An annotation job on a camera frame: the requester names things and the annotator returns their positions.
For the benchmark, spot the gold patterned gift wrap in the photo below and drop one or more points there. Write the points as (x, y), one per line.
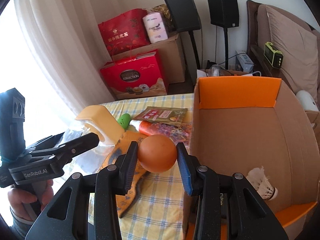
(165, 12)

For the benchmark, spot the clear plastic bag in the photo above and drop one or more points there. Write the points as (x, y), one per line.
(105, 155)

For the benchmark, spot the orange tube with white cap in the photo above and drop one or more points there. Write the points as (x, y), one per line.
(146, 128)

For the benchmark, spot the beige sofa cushion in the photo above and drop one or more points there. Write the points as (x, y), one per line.
(292, 42)

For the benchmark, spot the orange patterned sock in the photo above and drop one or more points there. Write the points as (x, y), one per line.
(126, 202)

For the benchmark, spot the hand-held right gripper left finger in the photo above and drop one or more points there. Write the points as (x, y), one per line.
(130, 166)

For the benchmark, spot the person's left hand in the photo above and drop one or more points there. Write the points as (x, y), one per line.
(15, 197)

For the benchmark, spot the cream curtain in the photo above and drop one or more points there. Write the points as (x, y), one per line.
(62, 30)

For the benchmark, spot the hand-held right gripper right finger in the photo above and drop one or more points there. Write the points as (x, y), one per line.
(185, 173)

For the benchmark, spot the orange cardboard box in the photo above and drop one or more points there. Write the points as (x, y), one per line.
(237, 130)

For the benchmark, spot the black speaker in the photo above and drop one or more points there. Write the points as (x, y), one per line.
(222, 10)
(183, 12)

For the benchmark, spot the yellow checked cloth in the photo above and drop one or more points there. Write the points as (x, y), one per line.
(160, 192)

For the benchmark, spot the large brown cardboard box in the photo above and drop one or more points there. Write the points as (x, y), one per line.
(172, 60)

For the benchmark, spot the brown sofa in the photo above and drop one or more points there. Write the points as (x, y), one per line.
(257, 55)

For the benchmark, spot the red floral gift bag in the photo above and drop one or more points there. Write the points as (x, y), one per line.
(120, 32)

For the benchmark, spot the white shuttlecock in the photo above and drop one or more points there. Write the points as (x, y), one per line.
(262, 185)

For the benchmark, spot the red chocolate gift bag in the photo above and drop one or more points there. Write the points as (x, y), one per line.
(140, 65)

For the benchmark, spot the yellow plastic container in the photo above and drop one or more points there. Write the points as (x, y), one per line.
(105, 117)

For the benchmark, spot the open box of clutter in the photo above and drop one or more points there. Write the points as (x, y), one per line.
(202, 73)

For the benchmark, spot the green portable device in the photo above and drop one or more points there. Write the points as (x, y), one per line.
(273, 55)

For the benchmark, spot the black speaker stand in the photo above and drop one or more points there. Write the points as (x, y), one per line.
(226, 47)
(195, 52)

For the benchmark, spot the brown snack packet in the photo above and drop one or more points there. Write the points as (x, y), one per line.
(162, 115)

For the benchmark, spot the brown egg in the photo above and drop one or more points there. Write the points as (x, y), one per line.
(157, 153)

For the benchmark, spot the white round appliance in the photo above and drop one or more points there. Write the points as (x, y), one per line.
(306, 101)

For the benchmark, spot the white product box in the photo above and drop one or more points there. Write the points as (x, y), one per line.
(243, 61)

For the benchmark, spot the small green plastic item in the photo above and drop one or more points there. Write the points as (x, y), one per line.
(124, 121)

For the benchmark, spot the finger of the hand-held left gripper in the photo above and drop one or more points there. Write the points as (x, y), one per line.
(80, 142)

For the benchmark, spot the bag of colourful rubber bands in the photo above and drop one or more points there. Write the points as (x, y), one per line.
(172, 131)

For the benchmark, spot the clear glass jar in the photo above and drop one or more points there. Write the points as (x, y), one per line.
(216, 70)

